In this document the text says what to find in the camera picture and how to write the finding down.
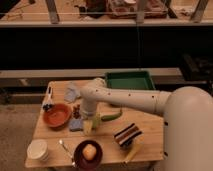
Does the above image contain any green plastic tray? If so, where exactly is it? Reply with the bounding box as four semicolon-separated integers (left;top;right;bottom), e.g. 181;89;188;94
105;71;155;90

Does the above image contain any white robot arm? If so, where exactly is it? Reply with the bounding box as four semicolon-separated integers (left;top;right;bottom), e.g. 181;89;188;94
80;78;213;171

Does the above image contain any green chili pepper toy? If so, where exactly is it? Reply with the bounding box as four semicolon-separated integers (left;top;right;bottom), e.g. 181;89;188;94
101;109;123;122

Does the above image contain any light green block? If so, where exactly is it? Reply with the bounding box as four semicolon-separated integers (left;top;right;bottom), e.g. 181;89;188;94
92;114;101;129

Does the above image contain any light blue crumpled cloth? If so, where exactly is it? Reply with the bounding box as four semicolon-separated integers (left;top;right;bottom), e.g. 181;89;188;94
64;82;81;103

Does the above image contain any striped cloth block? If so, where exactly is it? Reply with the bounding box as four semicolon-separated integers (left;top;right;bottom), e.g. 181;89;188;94
114;123;142;148

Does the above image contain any metal spoon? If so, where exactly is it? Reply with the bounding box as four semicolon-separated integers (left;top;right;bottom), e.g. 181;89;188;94
59;139;76;167

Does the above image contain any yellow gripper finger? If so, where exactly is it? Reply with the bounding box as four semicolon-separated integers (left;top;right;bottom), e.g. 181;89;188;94
83;120;93;135

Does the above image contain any white cup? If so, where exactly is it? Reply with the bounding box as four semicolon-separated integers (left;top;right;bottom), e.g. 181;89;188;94
27;139;49;161

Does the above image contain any yellow apple toy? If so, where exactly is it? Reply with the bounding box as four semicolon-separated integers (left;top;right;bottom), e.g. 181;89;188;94
82;144;97;161

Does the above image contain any dark maroon plate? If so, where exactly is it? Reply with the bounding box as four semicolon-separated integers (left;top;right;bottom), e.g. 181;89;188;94
74;140;103;171

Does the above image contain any brown grape cluster toy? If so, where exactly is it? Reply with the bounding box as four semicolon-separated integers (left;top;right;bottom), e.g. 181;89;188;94
73;104;80;119

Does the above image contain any red bowl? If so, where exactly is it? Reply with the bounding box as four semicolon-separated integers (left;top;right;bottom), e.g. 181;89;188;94
43;103;71;128

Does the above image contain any blue sponge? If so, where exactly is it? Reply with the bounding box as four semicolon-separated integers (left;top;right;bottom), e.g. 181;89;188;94
69;119;83;132

